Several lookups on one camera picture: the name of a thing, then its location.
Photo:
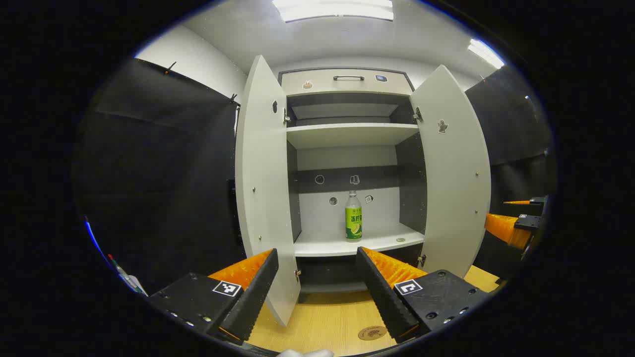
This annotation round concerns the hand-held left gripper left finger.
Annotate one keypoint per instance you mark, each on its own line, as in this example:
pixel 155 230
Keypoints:
pixel 258 292

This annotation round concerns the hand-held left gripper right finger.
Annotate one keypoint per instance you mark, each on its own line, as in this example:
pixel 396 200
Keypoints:
pixel 379 292

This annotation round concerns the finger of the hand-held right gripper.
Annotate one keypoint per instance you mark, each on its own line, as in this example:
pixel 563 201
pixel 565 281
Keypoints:
pixel 538 201
pixel 503 227

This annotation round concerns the round brown coaster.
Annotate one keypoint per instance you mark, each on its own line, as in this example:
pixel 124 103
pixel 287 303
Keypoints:
pixel 372 332

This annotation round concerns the grey cabinet door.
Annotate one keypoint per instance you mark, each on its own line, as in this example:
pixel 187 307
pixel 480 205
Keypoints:
pixel 456 173
pixel 263 173

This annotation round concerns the green label bottle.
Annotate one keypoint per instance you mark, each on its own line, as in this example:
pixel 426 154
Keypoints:
pixel 353 225

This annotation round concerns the grey cabinet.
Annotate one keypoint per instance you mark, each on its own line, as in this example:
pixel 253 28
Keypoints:
pixel 347 135

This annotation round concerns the grey cabinet drawer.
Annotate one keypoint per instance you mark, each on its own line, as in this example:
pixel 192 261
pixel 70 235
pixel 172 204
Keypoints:
pixel 327 82

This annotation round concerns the black backdrop cloth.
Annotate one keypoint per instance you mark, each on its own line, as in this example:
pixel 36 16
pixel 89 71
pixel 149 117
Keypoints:
pixel 511 129
pixel 158 173

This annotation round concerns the small ceiling light panel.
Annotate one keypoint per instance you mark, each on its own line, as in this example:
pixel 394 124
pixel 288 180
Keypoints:
pixel 486 53

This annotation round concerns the large ceiling light panel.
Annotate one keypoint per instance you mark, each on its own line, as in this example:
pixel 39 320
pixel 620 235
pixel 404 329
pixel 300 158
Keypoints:
pixel 332 10

